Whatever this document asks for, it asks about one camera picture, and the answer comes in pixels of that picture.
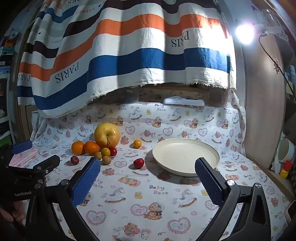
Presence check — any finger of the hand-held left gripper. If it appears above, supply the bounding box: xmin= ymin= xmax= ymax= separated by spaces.
xmin=9 ymin=154 xmax=61 ymax=175
xmin=11 ymin=140 xmax=33 ymax=155

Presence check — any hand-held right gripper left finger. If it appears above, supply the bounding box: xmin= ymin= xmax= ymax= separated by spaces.
xmin=25 ymin=158 xmax=102 ymax=241

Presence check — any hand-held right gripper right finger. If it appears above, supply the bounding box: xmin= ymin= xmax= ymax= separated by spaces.
xmin=195 ymin=157 xmax=271 ymax=241

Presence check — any orange mandarin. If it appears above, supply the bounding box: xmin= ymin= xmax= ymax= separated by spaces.
xmin=84 ymin=141 xmax=101 ymax=155
xmin=71 ymin=141 xmax=85 ymax=156

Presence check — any cream round plate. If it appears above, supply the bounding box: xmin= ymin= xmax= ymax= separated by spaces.
xmin=152 ymin=138 xmax=221 ymax=177

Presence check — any large yellow apple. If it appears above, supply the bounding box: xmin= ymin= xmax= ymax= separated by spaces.
xmin=94 ymin=123 xmax=121 ymax=147

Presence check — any person's left hand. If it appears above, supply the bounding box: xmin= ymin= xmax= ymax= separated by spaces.
xmin=0 ymin=200 xmax=25 ymax=224

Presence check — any pink box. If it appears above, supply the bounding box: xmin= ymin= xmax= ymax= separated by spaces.
xmin=10 ymin=146 xmax=38 ymax=168

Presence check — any storage shelf with boxes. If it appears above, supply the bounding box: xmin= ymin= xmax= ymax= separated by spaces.
xmin=0 ymin=35 xmax=19 ymax=139

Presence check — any bear print tablecloth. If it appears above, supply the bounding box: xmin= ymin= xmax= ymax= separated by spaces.
xmin=30 ymin=89 xmax=289 ymax=241

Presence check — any red and yellow toy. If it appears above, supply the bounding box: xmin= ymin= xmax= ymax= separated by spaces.
xmin=280 ymin=160 xmax=293 ymax=179

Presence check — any white flat device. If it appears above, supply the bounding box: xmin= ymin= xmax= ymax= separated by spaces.
xmin=163 ymin=97 xmax=205 ymax=107

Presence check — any brown wooden panel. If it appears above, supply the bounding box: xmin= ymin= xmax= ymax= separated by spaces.
xmin=240 ymin=35 xmax=287 ymax=169

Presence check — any striped cloth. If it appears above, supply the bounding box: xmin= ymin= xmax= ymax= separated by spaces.
xmin=17 ymin=0 xmax=237 ymax=118

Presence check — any white clip lamp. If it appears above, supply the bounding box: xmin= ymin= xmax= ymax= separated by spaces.
xmin=235 ymin=22 xmax=289 ymax=44

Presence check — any clear plastic bottle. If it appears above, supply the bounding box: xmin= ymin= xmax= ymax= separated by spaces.
xmin=261 ymin=9 xmax=278 ymax=24

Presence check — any black lamp cable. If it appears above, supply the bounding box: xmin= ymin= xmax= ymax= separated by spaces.
xmin=258 ymin=32 xmax=296 ymax=100

